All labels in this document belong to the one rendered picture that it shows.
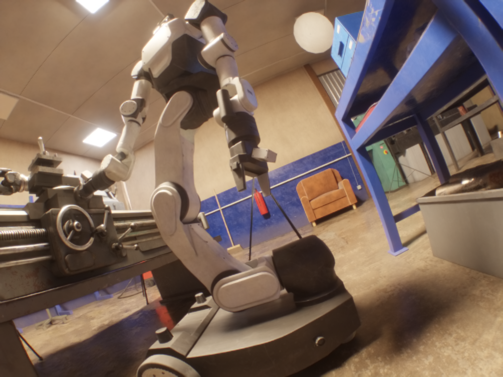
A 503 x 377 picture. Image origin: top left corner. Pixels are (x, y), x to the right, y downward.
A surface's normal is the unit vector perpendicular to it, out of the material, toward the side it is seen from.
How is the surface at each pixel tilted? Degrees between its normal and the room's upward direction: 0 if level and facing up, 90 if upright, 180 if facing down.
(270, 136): 90
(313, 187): 99
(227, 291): 90
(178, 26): 86
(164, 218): 90
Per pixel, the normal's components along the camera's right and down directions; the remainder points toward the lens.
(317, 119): -0.22, -0.07
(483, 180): -0.96, -0.04
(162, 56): -0.52, 0.05
